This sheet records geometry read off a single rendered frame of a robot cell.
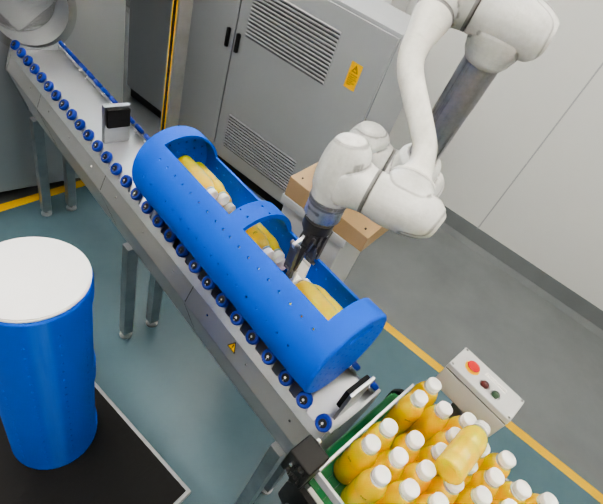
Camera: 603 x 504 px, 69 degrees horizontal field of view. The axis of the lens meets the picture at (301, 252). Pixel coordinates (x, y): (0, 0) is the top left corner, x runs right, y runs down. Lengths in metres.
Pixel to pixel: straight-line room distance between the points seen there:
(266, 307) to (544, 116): 2.90
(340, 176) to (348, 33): 1.81
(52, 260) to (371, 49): 1.92
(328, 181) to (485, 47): 0.54
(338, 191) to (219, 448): 1.49
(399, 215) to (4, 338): 0.94
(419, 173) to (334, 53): 1.84
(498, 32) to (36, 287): 1.25
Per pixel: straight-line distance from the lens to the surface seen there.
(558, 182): 3.73
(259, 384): 1.29
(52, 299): 1.21
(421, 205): 0.92
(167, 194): 1.34
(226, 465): 2.13
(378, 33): 2.57
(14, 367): 1.34
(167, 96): 2.14
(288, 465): 1.14
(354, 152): 0.90
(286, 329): 1.07
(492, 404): 1.30
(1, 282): 1.26
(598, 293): 4.03
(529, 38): 1.24
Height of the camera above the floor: 1.97
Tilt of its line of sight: 41 degrees down
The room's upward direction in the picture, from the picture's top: 23 degrees clockwise
